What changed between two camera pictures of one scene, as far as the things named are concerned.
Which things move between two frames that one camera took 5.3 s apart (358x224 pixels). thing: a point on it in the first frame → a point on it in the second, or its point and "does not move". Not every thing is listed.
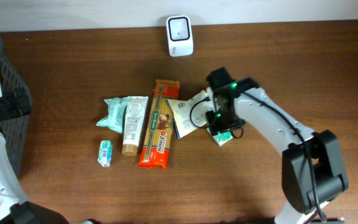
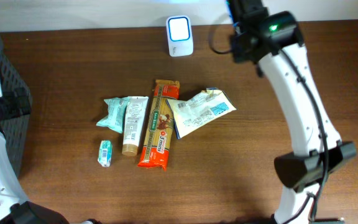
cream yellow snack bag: (191, 114) does not move
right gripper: (213, 126) → (235, 56)
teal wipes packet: (116, 107) does not move
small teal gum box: (105, 152) does not move
